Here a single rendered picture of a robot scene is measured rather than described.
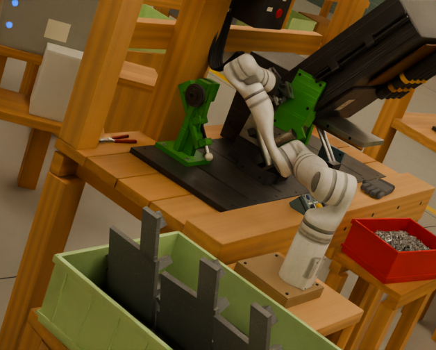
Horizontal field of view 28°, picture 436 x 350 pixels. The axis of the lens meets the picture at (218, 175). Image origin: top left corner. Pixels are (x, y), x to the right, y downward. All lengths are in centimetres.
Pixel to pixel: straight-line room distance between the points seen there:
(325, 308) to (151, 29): 108
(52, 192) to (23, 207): 147
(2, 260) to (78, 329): 191
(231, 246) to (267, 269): 13
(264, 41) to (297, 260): 131
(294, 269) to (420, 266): 70
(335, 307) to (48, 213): 98
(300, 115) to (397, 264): 59
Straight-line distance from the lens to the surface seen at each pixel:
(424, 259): 293
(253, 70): 266
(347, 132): 301
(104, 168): 265
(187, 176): 275
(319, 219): 228
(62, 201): 280
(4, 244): 392
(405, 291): 286
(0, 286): 362
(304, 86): 296
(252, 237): 251
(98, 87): 266
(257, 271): 234
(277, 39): 349
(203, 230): 242
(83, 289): 188
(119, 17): 260
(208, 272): 172
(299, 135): 293
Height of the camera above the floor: 188
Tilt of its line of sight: 20 degrees down
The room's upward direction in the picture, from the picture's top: 21 degrees clockwise
